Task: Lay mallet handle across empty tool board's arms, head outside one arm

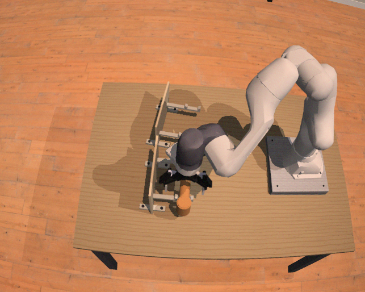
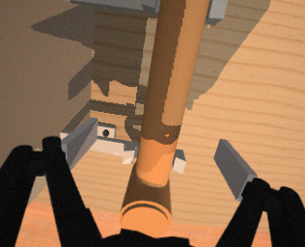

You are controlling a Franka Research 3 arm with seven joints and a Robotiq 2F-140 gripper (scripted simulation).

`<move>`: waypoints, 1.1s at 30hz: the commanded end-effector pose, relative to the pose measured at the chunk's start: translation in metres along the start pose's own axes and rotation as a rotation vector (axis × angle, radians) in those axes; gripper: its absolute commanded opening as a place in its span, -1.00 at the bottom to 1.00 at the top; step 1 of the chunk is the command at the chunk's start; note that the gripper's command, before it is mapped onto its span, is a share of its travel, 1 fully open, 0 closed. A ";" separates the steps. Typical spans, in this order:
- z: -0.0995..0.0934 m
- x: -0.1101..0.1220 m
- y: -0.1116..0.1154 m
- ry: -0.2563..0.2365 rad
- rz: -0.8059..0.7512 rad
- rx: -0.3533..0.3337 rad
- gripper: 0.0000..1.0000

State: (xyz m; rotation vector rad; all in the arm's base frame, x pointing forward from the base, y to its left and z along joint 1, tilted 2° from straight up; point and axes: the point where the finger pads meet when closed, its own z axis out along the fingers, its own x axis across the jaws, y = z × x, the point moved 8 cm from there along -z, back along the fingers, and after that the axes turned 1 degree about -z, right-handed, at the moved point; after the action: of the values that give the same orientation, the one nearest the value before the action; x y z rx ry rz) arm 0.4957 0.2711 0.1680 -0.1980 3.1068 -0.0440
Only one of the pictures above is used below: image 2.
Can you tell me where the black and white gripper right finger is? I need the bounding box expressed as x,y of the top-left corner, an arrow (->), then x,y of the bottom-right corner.
213,139 -> 305,247

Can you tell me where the orange wooden mallet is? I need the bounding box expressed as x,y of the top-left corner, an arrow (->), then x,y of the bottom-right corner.
119,0 -> 210,237

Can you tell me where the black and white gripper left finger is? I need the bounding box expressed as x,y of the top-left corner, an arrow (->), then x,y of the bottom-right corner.
0,118 -> 107,247

